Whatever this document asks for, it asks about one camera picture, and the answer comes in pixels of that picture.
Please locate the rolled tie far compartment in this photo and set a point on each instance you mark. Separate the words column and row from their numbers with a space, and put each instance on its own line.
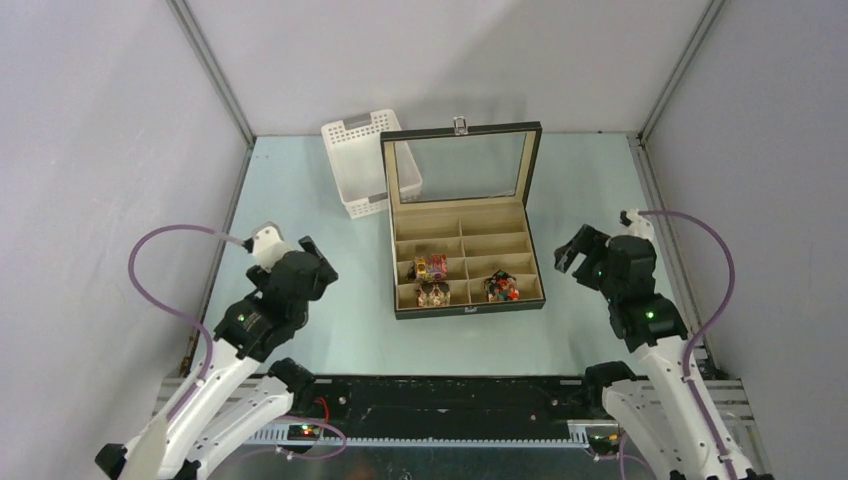
column 433, row 294

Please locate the colourful patterned tie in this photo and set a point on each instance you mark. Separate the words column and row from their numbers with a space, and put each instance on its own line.
column 428, row 268

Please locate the black compartment tie box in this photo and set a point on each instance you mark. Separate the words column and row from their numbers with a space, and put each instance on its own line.
column 462, row 191

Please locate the rolled tie compartment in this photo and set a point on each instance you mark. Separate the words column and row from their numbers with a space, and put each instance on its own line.
column 433, row 294
column 501, row 287

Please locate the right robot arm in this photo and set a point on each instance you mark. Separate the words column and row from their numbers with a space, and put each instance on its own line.
column 670, row 417

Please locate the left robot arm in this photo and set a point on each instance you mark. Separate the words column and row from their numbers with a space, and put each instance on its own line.
column 194, row 434

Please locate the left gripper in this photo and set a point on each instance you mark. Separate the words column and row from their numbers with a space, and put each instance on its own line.
column 325, row 274

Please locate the white perforated plastic basket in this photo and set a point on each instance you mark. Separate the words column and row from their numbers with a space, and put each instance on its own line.
column 354, row 150

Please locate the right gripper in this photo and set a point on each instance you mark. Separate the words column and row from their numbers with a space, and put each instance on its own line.
column 589, row 242

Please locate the rolled tie near compartment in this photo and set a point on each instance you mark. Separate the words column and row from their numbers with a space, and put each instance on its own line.
column 501, row 287

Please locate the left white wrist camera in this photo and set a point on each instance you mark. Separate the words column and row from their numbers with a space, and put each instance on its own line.
column 267, row 245

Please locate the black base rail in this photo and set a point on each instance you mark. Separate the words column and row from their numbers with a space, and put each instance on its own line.
column 444, row 408

